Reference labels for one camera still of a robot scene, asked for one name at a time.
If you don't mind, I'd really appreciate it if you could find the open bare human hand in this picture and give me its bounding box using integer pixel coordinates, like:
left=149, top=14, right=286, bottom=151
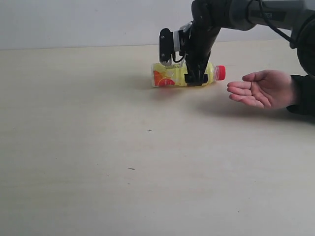
left=227, top=70, right=300, bottom=110

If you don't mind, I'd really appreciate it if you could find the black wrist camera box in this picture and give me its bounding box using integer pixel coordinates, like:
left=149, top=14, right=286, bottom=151
left=159, top=22, right=192, bottom=66

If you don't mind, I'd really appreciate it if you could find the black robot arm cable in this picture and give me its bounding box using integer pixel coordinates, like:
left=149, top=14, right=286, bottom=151
left=255, top=0, right=298, bottom=45

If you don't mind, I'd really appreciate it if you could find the yellow juice bottle red cap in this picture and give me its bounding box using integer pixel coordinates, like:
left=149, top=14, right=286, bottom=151
left=151, top=62, right=226, bottom=87

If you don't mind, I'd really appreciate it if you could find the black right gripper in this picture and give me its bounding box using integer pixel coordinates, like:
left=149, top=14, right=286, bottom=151
left=184, top=0, right=221, bottom=87

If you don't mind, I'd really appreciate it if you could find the black sleeved forearm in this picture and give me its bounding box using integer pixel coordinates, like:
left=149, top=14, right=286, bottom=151
left=286, top=75, right=315, bottom=117

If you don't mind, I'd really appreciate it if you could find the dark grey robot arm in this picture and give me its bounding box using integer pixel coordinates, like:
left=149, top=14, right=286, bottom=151
left=185, top=0, right=315, bottom=86

